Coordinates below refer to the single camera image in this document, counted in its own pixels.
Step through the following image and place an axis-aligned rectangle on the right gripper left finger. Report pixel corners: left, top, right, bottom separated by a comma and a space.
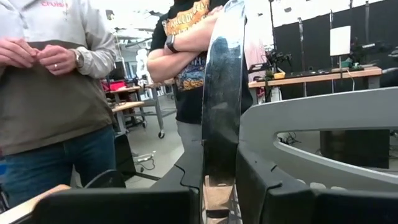
32, 139, 205, 224

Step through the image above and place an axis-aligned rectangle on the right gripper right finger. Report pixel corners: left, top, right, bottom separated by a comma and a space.
235, 144, 398, 224

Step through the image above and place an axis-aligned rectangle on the silver table knife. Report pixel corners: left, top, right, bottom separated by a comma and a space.
201, 0, 246, 187

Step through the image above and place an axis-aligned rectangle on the black cabinet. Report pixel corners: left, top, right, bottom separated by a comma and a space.
113, 133, 137, 181

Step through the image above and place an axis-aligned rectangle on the white power strip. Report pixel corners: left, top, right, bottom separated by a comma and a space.
135, 152, 155, 162

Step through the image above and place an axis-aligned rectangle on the black case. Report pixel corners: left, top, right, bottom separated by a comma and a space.
320, 129, 391, 169

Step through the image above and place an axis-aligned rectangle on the grey mesh cutlery basket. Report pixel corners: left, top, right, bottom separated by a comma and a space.
238, 86, 398, 191

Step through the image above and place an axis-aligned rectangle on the wooden workbench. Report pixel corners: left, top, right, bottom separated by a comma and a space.
248, 66, 383, 103
136, 79, 175, 139
111, 101, 146, 133

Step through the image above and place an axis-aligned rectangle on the red plastic bin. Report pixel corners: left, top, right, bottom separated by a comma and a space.
102, 80, 127, 91

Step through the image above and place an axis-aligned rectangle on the person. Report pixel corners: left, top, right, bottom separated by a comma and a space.
146, 0, 259, 150
0, 0, 118, 208

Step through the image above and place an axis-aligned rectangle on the black partition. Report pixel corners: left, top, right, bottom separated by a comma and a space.
272, 0, 398, 100

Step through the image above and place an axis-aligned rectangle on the white board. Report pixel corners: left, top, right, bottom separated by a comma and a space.
329, 25, 352, 57

